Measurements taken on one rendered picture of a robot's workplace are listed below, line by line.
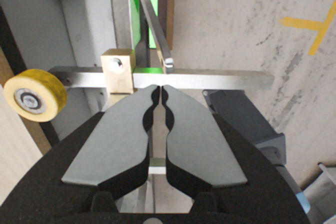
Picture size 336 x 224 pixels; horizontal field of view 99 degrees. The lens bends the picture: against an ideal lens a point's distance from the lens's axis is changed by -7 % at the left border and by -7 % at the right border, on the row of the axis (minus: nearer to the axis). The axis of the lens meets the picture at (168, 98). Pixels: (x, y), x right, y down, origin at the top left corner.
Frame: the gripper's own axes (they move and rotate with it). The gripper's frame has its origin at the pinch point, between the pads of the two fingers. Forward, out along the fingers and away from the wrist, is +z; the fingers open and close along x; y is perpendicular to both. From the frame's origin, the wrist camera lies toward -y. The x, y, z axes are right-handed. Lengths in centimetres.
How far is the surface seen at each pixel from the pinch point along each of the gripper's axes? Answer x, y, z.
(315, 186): 202, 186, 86
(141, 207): -7, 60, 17
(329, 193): 239, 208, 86
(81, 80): -15.2, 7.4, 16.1
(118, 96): -7.9, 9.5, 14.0
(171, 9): 4, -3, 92
